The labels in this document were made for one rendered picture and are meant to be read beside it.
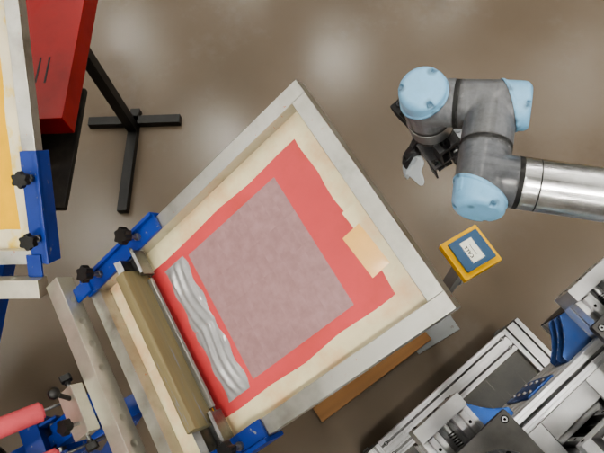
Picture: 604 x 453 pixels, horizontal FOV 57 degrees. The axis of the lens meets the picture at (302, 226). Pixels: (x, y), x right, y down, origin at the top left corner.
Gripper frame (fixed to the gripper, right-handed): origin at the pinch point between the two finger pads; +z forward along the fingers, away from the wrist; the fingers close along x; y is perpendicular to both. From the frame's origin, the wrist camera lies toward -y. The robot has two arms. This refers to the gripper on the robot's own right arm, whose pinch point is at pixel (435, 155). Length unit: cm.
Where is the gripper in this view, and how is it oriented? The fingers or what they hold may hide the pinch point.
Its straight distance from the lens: 120.3
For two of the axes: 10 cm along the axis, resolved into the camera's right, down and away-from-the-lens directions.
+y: 5.0, 7.9, -3.5
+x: 8.1, -5.7, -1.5
